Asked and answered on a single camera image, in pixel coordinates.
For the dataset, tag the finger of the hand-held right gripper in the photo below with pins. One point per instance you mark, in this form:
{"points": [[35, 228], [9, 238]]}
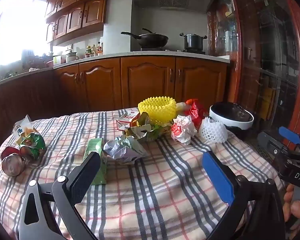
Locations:
{"points": [[271, 142], [290, 134]]}

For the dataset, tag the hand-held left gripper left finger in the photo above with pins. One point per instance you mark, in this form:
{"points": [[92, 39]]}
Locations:
{"points": [[86, 173]]}

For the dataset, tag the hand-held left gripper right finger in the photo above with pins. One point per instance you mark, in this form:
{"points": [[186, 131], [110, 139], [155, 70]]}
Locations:
{"points": [[217, 177]]}

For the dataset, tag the green drink carton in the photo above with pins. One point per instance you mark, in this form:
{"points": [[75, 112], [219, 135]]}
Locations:
{"points": [[93, 146]]}

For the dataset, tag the silver paper wrapper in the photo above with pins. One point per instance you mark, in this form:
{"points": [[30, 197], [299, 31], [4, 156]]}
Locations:
{"points": [[120, 150]]}

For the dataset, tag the white bin with black liner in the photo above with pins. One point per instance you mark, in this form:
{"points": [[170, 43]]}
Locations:
{"points": [[230, 123]]}

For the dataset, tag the white foam fruit net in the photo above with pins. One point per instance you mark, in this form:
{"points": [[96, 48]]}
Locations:
{"points": [[212, 131]]}

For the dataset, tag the white and red wrapper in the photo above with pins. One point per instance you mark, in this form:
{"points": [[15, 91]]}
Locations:
{"points": [[182, 128]]}

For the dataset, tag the red plastic bag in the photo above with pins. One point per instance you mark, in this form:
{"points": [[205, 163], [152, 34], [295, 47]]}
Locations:
{"points": [[196, 112]]}

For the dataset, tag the yellow foam fruit net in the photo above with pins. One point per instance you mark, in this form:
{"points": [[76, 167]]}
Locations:
{"points": [[156, 108]]}

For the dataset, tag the crumpled green snack wrapper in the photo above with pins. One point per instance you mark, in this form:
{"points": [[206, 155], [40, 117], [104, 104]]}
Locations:
{"points": [[32, 143]]}

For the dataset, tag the red and white carton box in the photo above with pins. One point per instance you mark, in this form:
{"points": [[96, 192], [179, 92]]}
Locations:
{"points": [[125, 121]]}

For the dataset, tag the checked tablecloth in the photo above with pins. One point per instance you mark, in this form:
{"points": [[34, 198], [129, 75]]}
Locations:
{"points": [[152, 185]]}

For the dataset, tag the torn green spout pouch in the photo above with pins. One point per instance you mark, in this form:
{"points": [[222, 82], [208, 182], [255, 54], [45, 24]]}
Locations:
{"points": [[145, 130]]}

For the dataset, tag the crushed red drink can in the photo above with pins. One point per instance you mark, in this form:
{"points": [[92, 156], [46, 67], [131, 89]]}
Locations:
{"points": [[11, 165]]}

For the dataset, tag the white and blue snack packet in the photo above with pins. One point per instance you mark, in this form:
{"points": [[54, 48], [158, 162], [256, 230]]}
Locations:
{"points": [[21, 127]]}

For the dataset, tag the wooden base cabinets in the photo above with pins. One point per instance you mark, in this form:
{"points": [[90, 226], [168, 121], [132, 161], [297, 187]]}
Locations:
{"points": [[145, 82]]}

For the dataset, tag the pale green plastic container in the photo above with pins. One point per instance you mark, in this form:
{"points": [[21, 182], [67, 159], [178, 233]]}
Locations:
{"points": [[58, 60]]}

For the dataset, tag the group of condiment bottles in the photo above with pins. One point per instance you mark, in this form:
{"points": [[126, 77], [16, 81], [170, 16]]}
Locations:
{"points": [[93, 51]]}

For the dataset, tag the dish rack with utensils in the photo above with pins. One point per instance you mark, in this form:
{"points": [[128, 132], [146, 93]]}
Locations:
{"points": [[31, 60]]}

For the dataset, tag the steel cooking pot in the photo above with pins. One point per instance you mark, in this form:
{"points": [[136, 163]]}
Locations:
{"points": [[193, 41]]}

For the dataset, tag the white kitchen countertop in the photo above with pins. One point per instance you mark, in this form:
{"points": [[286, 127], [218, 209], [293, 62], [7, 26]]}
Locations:
{"points": [[140, 54]]}

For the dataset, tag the gas stove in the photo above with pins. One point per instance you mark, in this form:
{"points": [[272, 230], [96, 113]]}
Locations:
{"points": [[172, 50]]}

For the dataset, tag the black wok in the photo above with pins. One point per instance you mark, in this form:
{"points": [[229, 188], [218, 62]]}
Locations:
{"points": [[152, 40]]}

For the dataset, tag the kitchen window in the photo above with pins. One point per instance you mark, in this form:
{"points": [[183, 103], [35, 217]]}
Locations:
{"points": [[17, 32]]}

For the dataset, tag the glass door with red frame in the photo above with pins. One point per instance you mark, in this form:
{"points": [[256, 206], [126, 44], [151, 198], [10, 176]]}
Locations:
{"points": [[265, 55]]}

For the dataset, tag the wooden wall cabinets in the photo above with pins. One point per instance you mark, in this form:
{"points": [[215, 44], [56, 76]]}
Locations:
{"points": [[75, 17]]}

